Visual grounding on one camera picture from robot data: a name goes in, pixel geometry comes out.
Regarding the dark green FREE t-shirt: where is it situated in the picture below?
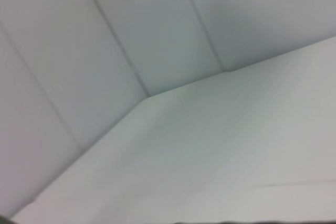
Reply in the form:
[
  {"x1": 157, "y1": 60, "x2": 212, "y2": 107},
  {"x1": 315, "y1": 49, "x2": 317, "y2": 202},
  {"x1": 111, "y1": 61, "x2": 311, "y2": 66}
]
[{"x1": 0, "y1": 215, "x2": 336, "y2": 224}]

